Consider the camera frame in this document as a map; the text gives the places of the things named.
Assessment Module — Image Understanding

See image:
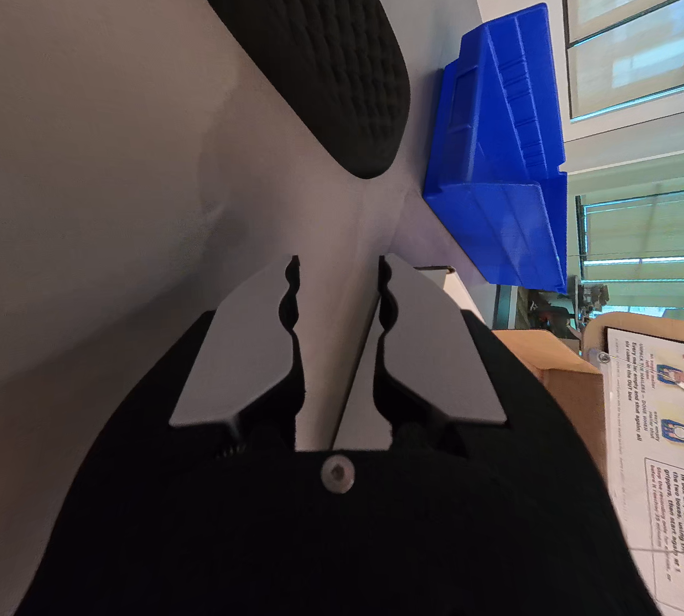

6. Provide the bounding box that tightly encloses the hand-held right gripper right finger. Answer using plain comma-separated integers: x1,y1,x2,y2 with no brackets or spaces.
371,253,508,429

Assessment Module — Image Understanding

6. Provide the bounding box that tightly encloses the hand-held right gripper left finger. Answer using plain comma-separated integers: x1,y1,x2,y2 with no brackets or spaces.
167,254,307,430

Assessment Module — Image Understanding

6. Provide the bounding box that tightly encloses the blue plastic bin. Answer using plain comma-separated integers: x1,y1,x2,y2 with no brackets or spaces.
422,3,568,295

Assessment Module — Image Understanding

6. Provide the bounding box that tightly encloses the brown cardboard box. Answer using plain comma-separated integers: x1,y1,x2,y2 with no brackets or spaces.
491,329,607,474

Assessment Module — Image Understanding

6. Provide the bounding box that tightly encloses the printed instruction sheet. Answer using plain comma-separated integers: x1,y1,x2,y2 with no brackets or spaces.
604,327,684,616

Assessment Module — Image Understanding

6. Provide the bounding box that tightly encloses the black wrist rest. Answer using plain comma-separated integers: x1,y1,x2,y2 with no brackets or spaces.
168,0,412,180

